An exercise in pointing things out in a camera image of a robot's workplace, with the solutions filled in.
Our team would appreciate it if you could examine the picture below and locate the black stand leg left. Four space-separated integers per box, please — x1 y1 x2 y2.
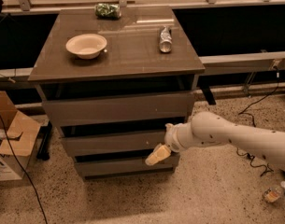
36 122 52 161

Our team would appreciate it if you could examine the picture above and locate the plastic bottle on floor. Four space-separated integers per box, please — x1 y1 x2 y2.
263 181 285 203

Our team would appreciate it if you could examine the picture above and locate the grey top drawer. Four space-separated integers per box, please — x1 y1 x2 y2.
42 91 194 127

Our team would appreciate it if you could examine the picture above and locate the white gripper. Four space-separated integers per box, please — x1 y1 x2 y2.
145 123 192 166

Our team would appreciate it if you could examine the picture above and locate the green crushed can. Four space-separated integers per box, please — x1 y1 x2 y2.
95 3 121 19

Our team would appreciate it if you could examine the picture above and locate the grey drawer cabinet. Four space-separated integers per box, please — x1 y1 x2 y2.
27 6 206 181

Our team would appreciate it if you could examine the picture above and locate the black cable left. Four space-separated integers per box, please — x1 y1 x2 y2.
0 103 49 224

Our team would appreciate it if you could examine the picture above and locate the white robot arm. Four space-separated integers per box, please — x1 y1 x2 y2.
145 112 285 171

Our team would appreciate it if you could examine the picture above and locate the grey bottom drawer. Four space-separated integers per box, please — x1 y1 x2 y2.
75 154 179 177

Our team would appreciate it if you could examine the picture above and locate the cardboard box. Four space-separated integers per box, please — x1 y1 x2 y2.
0 91 40 181

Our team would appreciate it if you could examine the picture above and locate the grey drawer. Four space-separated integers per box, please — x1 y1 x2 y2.
42 91 194 127
75 154 179 177
59 130 165 157

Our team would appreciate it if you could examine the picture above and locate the white bowl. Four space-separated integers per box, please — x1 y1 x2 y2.
65 34 107 60

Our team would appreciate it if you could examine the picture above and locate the silver can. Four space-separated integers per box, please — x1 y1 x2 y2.
159 26 172 53

